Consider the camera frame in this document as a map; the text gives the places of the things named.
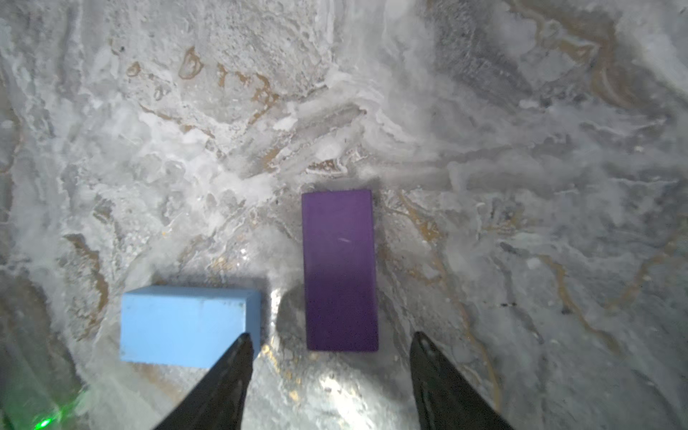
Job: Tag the light blue block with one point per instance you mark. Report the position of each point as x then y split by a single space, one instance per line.
187 326

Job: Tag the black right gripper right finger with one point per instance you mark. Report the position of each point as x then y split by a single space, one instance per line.
444 398

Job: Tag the dark purple block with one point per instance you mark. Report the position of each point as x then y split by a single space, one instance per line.
340 271

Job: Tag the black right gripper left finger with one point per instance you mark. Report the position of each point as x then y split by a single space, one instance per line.
218 400

